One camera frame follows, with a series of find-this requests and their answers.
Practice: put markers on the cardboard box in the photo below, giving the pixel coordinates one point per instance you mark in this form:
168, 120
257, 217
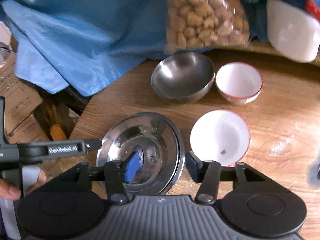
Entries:
27, 131
21, 98

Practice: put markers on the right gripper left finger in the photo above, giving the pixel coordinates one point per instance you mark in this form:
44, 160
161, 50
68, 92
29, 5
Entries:
115, 174

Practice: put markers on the large steel plate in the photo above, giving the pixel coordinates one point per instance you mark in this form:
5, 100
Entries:
155, 186

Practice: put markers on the white red-rimmed bowl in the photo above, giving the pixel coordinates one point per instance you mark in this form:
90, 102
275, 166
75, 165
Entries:
222, 136
239, 82

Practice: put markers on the white jug blue lid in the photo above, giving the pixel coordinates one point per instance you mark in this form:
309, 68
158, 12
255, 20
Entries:
293, 24

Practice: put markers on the person's left hand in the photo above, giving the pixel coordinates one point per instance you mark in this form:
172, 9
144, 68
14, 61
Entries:
8, 191

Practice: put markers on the deep steel bowl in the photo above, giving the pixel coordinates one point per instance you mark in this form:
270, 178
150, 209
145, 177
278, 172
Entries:
183, 78

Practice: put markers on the upper cardboard box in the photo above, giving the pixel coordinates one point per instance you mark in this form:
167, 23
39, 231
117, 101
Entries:
21, 98

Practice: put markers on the yellow wooden chair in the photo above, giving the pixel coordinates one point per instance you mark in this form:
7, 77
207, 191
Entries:
56, 131

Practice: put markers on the wooden desk shelf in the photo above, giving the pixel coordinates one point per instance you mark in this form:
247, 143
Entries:
267, 48

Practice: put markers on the blue cloth cover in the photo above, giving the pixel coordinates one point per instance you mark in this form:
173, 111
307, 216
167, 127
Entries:
86, 44

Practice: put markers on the bag of biscuits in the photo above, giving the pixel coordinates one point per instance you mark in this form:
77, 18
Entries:
199, 24

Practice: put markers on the lower cardboard box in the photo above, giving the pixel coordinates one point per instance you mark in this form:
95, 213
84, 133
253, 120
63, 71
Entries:
27, 131

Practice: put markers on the dark steel plate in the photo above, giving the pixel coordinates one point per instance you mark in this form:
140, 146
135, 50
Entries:
155, 145

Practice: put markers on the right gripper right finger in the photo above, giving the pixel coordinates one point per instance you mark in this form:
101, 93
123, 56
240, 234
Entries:
205, 173

